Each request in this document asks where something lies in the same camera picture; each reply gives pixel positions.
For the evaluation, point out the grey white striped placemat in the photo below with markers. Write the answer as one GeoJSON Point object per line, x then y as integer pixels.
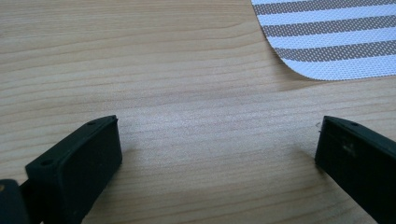
{"type": "Point", "coordinates": [330, 40]}

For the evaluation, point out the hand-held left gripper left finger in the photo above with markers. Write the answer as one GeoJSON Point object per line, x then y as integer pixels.
{"type": "Point", "coordinates": [77, 168]}

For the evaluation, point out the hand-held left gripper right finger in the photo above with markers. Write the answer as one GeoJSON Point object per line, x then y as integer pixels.
{"type": "Point", "coordinates": [358, 165]}

